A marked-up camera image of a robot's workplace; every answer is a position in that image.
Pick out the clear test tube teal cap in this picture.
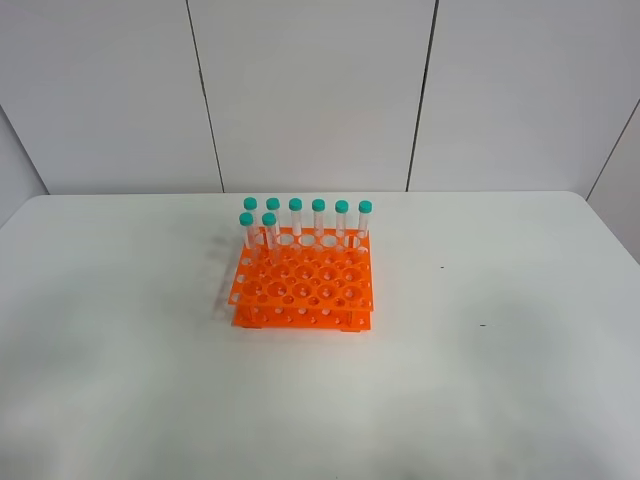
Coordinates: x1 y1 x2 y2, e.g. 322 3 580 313
262 212 279 263

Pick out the orange test tube rack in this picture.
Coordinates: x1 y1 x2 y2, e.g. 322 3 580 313
228 227 374 332

